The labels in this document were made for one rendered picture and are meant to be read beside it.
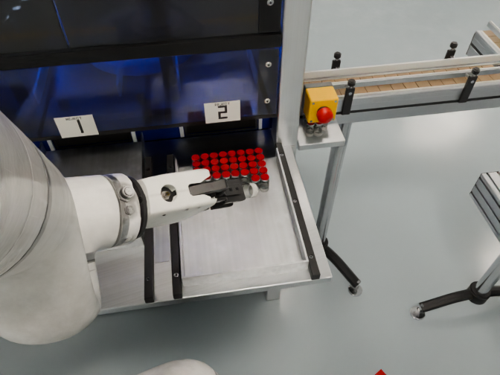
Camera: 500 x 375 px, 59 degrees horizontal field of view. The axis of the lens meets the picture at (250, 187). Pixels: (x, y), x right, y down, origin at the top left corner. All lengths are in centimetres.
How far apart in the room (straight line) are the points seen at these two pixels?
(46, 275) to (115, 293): 61
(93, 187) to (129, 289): 50
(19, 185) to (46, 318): 22
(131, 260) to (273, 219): 33
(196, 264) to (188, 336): 91
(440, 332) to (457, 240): 48
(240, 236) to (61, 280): 67
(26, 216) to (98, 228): 29
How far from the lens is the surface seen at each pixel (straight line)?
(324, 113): 110
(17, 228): 19
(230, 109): 107
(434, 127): 279
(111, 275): 98
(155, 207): 51
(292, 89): 107
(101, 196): 48
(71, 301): 38
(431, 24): 381
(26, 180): 19
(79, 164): 122
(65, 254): 35
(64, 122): 110
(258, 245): 98
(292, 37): 99
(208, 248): 98
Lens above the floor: 170
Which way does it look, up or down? 49 degrees down
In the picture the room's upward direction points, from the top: straight up
